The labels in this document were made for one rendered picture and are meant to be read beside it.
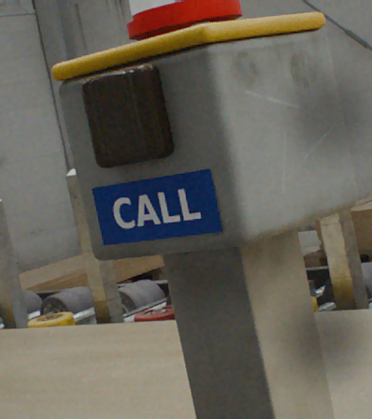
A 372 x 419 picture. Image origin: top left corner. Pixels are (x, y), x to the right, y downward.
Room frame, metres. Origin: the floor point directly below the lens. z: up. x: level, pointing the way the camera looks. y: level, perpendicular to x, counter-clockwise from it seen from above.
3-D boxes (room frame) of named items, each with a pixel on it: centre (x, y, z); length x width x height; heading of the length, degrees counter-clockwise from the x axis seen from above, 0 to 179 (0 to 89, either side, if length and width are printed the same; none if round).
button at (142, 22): (0.40, -0.01, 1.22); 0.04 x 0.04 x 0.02
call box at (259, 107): (0.40, -0.01, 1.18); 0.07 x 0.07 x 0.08; 50
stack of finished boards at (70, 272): (8.55, 0.69, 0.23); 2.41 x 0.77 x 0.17; 141
